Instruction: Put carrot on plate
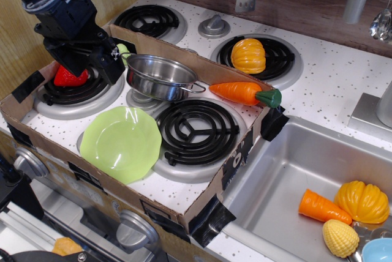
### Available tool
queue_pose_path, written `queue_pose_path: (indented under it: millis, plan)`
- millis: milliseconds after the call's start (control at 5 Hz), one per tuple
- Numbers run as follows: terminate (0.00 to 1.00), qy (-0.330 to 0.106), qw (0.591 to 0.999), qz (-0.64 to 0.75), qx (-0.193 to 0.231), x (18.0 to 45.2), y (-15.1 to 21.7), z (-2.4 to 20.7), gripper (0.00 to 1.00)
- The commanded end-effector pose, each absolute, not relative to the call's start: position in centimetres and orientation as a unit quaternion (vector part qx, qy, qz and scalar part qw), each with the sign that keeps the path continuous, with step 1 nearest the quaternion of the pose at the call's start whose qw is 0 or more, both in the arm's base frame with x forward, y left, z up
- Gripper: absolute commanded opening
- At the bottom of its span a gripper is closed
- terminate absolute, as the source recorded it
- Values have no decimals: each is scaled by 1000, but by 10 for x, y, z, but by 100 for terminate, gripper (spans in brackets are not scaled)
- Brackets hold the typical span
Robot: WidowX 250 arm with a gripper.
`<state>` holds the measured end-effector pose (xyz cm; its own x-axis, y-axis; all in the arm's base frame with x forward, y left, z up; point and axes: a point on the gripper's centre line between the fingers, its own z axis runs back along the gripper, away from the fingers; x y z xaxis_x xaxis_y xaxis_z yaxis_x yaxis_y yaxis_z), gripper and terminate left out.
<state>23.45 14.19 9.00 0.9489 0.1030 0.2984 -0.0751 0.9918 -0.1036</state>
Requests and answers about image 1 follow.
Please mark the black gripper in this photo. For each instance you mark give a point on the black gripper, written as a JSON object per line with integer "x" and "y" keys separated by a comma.
{"x": 73, "y": 38}

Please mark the small steel pot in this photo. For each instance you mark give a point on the small steel pot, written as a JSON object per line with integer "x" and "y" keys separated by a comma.
{"x": 161, "y": 78}

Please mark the orange toy carrot green top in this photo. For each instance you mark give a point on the orange toy carrot green top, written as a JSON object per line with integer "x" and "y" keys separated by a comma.
{"x": 247, "y": 93}

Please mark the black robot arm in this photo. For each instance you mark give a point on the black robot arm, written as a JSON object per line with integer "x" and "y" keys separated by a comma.
{"x": 73, "y": 39}

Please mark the light green plastic plate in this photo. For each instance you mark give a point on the light green plastic plate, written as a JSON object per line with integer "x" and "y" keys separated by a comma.
{"x": 123, "y": 142}

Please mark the orange toy carrot piece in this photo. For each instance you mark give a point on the orange toy carrot piece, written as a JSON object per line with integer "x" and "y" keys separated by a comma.
{"x": 318, "y": 207}

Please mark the front left black burner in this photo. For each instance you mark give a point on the front left black burner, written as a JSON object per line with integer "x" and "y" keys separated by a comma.
{"x": 51, "y": 94}

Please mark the red toy strawberry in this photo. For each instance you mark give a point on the red toy strawberry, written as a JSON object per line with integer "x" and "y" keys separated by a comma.
{"x": 64, "y": 78}

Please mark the light green toy broccoli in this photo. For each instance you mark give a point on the light green toy broccoli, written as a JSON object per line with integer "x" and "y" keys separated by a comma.
{"x": 124, "y": 53}

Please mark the silver centre stove knob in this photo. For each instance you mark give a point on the silver centre stove knob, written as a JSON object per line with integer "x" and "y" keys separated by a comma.
{"x": 139, "y": 100}

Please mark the silver stove knob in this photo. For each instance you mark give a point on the silver stove knob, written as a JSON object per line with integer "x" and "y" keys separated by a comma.
{"x": 214, "y": 28}
{"x": 139, "y": 100}

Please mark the back left black burner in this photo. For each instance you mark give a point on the back left black burner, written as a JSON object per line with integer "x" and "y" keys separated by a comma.
{"x": 150, "y": 20}

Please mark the silver left oven knob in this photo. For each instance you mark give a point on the silver left oven knob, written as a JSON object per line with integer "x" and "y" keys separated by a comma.
{"x": 28, "y": 163}

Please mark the silver oven knob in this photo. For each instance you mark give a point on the silver oven knob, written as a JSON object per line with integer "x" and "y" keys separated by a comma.
{"x": 134, "y": 232}
{"x": 28, "y": 163}

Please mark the front right black burner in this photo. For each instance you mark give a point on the front right black burner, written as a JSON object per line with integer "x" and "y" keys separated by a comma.
{"x": 197, "y": 132}

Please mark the silver back stove knob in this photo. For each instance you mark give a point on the silver back stove knob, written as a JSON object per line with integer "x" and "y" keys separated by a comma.
{"x": 214, "y": 28}

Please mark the black device left edge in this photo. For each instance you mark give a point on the black device left edge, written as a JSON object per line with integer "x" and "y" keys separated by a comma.
{"x": 15, "y": 188}

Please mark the orange toy pumpkin on burner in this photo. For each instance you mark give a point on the orange toy pumpkin on burner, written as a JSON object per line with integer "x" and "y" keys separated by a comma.
{"x": 248, "y": 56}

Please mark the silver right oven knob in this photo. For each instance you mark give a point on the silver right oven knob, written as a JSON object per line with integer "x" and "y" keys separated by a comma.
{"x": 134, "y": 232}

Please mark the orange toy bottom left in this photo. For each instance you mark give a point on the orange toy bottom left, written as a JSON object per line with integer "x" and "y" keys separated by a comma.
{"x": 66, "y": 246}

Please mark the cardboard fence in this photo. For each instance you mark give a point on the cardboard fence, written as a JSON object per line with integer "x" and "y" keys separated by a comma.
{"x": 206, "y": 216}

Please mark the steel sink basin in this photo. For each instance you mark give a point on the steel sink basin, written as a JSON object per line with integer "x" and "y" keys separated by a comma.
{"x": 265, "y": 193}

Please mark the silver faucet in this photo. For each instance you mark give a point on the silver faucet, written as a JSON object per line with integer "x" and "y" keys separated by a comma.
{"x": 352, "y": 12}

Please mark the hanging shiny spoon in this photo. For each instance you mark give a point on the hanging shiny spoon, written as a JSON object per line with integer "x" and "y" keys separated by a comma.
{"x": 380, "y": 28}

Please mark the yellow toy corn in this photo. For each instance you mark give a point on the yellow toy corn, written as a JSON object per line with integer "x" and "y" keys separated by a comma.
{"x": 340, "y": 238}

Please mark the orange toy pumpkin in sink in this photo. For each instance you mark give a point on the orange toy pumpkin in sink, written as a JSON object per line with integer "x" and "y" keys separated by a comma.
{"x": 365, "y": 203}

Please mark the silver utensil in sink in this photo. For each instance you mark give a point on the silver utensil in sink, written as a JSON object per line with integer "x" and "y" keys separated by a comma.
{"x": 368, "y": 232}

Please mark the light blue bowl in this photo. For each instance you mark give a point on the light blue bowl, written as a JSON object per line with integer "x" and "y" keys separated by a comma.
{"x": 378, "y": 250}

